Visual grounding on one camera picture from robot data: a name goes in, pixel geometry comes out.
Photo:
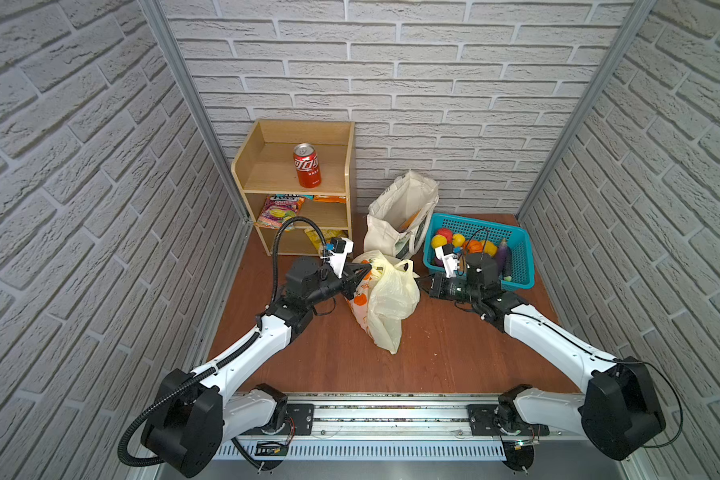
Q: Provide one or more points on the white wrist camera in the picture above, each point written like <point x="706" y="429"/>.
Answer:
<point x="448" y="259"/>
<point x="338" y="249"/>

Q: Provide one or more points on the yellow chip bag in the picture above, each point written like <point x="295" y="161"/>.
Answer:
<point x="328" y="235"/>

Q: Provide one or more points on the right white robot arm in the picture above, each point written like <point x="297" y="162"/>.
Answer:
<point x="616" y="406"/>

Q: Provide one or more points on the orange toy pumpkin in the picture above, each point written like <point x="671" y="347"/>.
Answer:
<point x="474" y="246"/>

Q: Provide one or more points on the orange Fox's candy bag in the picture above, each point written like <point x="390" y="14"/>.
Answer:
<point x="329" y="199"/>

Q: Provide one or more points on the thin cream plastic bag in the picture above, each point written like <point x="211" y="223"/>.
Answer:
<point x="393" y="297"/>

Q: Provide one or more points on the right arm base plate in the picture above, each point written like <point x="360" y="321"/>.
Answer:
<point x="501" y="419"/>

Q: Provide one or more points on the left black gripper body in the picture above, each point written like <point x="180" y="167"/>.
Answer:
<point x="331" y="281"/>

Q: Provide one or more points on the pink green candy bag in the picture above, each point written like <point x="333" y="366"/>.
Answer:
<point x="277" y="209"/>

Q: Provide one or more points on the wooden shelf unit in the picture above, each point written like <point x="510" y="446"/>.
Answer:
<point x="264" y="166"/>

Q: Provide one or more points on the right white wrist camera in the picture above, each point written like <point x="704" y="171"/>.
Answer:
<point x="448" y="259"/>

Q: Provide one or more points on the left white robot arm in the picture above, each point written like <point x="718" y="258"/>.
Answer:
<point x="195" y="412"/>

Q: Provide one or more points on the red toy tomato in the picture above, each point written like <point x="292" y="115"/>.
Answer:
<point x="446" y="233"/>

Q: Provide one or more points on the teal plastic basket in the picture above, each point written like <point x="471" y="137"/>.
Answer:
<point x="522" y="276"/>

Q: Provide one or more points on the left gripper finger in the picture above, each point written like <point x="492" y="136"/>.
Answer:
<point x="362" y="291"/>
<point x="357" y="269"/>

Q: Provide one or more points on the aluminium rail frame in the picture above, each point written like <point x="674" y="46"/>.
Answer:
<point x="387" y="427"/>

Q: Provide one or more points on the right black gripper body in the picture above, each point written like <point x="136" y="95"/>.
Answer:
<point x="455" y="290"/>

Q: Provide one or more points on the red cola can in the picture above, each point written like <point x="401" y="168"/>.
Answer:
<point x="307" y="166"/>

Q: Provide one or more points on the canvas tote bag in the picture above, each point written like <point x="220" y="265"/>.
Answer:
<point x="398" y="220"/>

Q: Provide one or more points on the purple toy eggplant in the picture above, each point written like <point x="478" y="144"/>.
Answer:
<point x="502" y="256"/>

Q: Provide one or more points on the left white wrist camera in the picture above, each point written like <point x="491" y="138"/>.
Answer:
<point x="338" y="249"/>

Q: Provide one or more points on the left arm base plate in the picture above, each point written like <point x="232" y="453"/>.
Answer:
<point x="295" y="419"/>

